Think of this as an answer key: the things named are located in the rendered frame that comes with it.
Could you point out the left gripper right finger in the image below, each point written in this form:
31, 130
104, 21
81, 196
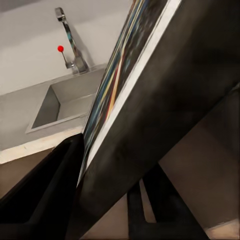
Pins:
174, 220

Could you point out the poster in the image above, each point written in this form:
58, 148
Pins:
173, 62

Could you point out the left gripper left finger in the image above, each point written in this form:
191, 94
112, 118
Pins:
39, 206

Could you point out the drop in sink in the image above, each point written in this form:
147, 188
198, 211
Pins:
70, 98

